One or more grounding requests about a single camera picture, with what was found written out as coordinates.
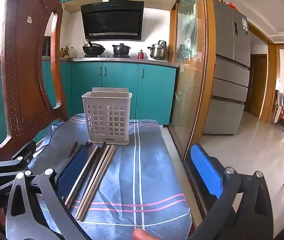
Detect kitchen countertop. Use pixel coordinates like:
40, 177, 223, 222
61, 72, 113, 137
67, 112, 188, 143
42, 55, 180, 68

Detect beige chopstick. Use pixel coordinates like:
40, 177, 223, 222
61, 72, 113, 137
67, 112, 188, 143
82, 146, 118, 222
78, 144, 113, 221

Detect blue plaid cloth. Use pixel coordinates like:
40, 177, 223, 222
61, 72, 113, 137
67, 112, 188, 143
28, 112, 194, 240

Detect person's right hand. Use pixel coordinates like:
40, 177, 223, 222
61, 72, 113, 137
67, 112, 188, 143
133, 228, 153, 240

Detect white plastic utensil basket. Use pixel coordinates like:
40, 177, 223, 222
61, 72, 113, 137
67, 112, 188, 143
81, 87, 132, 145

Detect carved wooden chair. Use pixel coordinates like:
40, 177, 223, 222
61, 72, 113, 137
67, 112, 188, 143
0, 0, 68, 163

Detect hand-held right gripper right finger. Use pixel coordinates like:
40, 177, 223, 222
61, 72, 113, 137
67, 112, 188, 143
189, 144, 274, 240

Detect black range hood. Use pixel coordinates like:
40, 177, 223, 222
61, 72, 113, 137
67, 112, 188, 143
80, 0, 145, 42

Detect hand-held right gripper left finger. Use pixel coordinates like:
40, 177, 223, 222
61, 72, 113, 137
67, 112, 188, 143
5, 144, 90, 240

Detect black kitchen appliance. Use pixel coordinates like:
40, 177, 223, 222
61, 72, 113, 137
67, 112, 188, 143
42, 36, 51, 56

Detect wooden framed glass sliding door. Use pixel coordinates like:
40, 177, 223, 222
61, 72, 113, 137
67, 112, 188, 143
168, 0, 216, 160

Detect black wok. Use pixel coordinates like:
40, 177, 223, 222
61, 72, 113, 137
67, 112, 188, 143
82, 39, 106, 56

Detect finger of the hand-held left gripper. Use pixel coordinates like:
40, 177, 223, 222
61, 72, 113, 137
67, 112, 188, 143
0, 140, 37, 198

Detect silver black chopstick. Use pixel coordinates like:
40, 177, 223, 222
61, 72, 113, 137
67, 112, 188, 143
64, 146, 102, 208

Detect brown wooden door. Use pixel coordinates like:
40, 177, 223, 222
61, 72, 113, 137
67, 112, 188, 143
247, 54, 269, 118

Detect stainless steel pot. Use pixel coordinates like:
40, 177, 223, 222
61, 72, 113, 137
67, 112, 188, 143
147, 40, 169, 61

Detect black cooking pot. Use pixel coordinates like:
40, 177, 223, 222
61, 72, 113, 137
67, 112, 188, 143
112, 43, 131, 55

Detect silver refrigerator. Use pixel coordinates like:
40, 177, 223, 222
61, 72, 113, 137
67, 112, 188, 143
203, 0, 251, 135

